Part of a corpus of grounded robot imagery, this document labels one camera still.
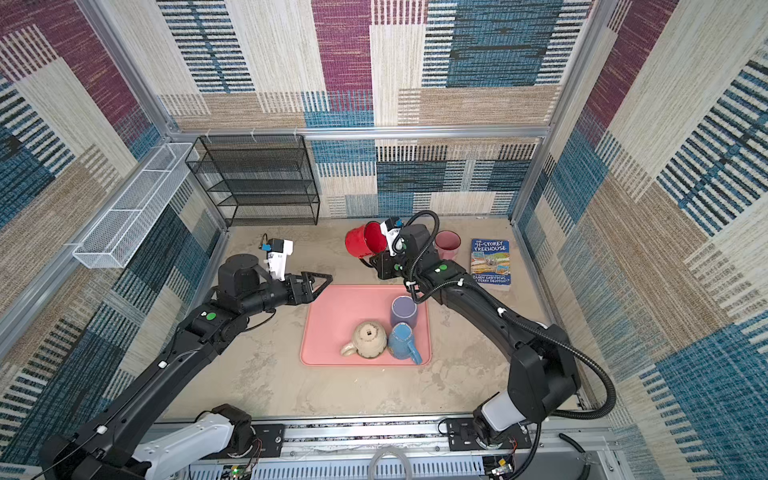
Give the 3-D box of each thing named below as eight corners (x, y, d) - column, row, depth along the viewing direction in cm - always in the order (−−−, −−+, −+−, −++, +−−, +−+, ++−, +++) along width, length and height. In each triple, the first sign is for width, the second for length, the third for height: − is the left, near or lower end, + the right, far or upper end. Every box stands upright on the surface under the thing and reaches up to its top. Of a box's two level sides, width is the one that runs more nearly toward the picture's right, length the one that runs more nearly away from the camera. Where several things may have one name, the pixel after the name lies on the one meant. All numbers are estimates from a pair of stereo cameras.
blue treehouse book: (475, 290, 104) (479, 281, 100) (466, 247, 116) (469, 237, 112) (516, 290, 104) (521, 281, 100) (502, 247, 116) (507, 237, 112)
